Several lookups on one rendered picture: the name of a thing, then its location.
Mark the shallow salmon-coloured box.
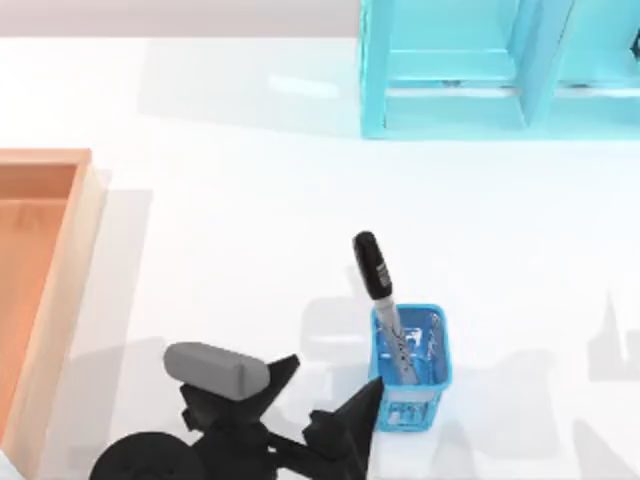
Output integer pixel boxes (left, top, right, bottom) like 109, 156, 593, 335
0, 147, 108, 480

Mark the black and grey marker pen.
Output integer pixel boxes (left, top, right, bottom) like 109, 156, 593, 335
351, 230, 421, 387

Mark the blue pierced basket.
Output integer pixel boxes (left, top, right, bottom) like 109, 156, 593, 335
369, 301, 455, 434

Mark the light blue rack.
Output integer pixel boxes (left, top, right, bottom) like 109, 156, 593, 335
358, 0, 640, 142

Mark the pale grey rounded box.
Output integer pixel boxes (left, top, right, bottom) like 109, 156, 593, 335
163, 341, 272, 402

